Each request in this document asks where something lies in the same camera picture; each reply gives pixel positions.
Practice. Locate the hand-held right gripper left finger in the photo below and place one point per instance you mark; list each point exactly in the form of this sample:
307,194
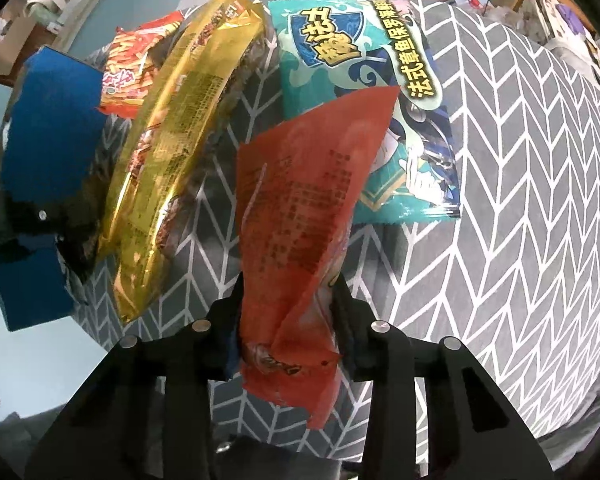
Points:
220,325

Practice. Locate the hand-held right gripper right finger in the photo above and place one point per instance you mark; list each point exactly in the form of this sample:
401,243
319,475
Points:
360,340

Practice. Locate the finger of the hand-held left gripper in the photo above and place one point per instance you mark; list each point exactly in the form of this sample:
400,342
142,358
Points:
35,220

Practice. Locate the black green snack packet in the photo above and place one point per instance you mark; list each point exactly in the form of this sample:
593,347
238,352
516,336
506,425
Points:
82,230

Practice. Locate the blue cardboard box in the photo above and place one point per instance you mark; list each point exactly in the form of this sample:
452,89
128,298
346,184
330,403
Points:
55,125

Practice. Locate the red translucent snack packet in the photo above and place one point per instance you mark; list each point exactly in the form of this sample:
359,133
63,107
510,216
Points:
300,210

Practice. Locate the red yellow snack packet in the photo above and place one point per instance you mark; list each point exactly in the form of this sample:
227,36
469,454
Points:
130,65

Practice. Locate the long gold snack packet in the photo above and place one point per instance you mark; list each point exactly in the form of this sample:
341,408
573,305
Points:
180,110

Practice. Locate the teal snack packet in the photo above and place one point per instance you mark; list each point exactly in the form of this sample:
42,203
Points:
330,50

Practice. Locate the open brown cardboard box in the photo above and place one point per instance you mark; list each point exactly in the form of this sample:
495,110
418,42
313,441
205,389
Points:
10,50

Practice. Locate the clear plastic bag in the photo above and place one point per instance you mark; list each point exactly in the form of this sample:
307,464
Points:
467,0

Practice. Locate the floral pillow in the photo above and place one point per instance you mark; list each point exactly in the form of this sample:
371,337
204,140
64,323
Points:
565,25

